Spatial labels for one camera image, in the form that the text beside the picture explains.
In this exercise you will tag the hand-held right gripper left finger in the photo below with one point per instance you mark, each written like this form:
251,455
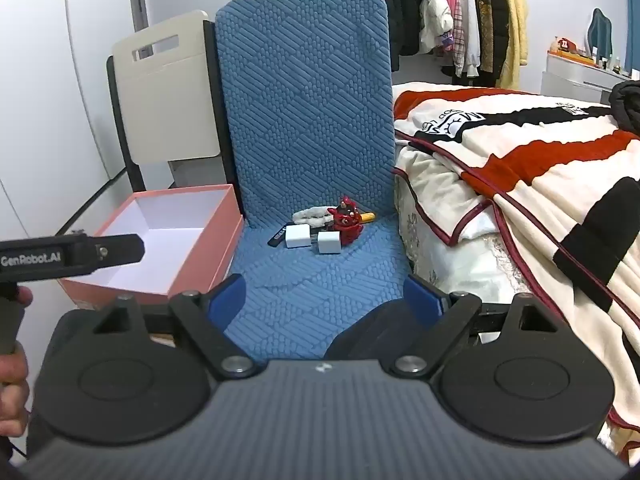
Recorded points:
227,296

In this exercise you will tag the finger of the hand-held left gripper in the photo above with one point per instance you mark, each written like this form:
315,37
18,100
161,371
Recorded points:
120,250

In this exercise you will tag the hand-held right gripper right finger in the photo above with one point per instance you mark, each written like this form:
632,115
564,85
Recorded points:
424,299

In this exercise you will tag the pink cardboard box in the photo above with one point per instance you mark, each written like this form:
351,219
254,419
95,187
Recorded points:
210,240

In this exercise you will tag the black stick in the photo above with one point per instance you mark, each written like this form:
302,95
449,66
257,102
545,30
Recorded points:
276,236

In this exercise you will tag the white charger cube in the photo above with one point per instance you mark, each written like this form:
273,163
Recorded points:
329,243
298,236

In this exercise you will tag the yellow screwdriver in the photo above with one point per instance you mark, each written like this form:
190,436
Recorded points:
369,217

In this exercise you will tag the red figurine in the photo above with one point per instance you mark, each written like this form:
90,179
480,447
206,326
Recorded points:
347,222

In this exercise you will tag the white plush toy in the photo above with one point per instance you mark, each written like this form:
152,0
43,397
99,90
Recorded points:
310,216

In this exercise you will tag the person's left hand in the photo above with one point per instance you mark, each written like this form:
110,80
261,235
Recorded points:
12,390

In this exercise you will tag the beige folding chair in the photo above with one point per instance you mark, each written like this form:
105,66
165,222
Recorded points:
165,90

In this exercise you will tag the red black cream striped blanket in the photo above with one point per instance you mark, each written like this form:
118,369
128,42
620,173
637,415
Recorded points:
540,170

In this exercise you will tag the blue cushioned chair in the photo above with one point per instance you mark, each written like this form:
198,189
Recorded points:
305,100

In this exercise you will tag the white dresser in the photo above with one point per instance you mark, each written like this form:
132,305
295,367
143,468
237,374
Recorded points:
570,77

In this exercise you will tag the black garment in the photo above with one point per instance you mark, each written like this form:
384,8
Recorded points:
627,107

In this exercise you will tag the red white toy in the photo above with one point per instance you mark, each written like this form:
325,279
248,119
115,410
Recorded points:
565,44

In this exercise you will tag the row of hanging clothes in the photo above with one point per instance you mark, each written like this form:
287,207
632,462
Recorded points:
450,5

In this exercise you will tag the blue curtain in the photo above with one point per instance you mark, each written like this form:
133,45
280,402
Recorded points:
632,15

